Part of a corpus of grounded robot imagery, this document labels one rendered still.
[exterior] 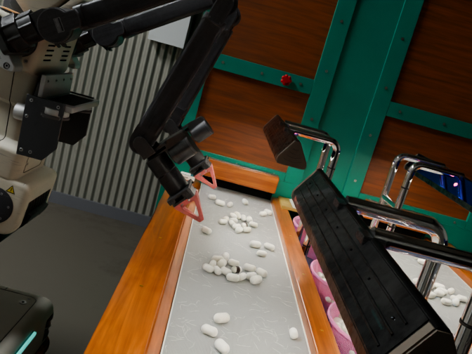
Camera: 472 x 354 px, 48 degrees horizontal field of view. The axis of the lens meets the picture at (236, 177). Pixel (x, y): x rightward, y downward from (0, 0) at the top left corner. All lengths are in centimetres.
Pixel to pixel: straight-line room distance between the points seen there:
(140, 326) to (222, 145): 128
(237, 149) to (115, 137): 160
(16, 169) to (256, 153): 102
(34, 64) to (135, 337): 77
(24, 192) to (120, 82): 216
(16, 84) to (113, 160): 221
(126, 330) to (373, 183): 151
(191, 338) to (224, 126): 125
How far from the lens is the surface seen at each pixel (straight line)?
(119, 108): 362
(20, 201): 154
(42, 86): 147
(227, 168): 212
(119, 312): 105
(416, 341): 48
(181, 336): 107
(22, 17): 134
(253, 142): 218
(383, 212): 82
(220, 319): 113
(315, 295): 137
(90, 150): 371
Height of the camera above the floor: 127
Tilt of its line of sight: 12 degrees down
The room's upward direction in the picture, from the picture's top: 16 degrees clockwise
